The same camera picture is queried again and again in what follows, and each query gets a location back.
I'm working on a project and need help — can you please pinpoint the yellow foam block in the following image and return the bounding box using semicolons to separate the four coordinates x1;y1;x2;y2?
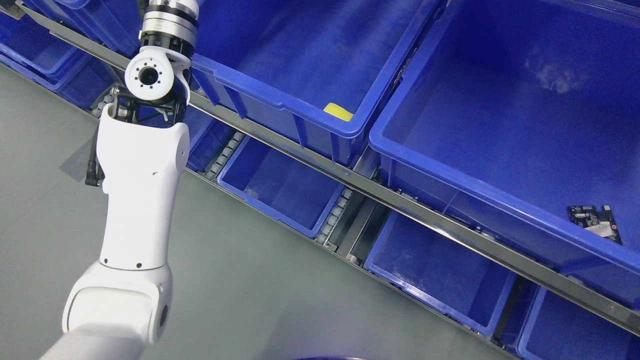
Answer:
323;102;354;122

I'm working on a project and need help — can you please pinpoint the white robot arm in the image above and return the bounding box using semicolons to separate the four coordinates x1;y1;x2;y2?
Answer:
42;0;201;360

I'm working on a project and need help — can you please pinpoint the metal shelf rack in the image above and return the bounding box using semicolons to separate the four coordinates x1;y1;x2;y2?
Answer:
0;0;640;351

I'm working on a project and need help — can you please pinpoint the large blue bin middle shelf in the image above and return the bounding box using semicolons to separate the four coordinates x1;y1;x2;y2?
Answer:
192;0;445;166

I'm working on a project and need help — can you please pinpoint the blue bin lower left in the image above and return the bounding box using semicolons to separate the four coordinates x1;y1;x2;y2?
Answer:
215;136;346;239

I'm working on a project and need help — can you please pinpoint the blue bin bottom centre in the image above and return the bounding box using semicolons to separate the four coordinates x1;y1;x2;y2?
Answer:
365;212;516;338

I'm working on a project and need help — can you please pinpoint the large blue bin right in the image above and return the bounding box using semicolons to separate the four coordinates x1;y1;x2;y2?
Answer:
369;0;640;310

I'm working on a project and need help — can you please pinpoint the blue bins far left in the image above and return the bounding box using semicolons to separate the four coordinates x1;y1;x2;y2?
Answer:
0;0;147;109

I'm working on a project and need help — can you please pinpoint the blue bin bottom right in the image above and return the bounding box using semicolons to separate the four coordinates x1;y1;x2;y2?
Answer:
515;287;640;360

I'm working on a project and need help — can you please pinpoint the dark circuit board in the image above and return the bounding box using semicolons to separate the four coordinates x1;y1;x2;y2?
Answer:
566;204;623;245

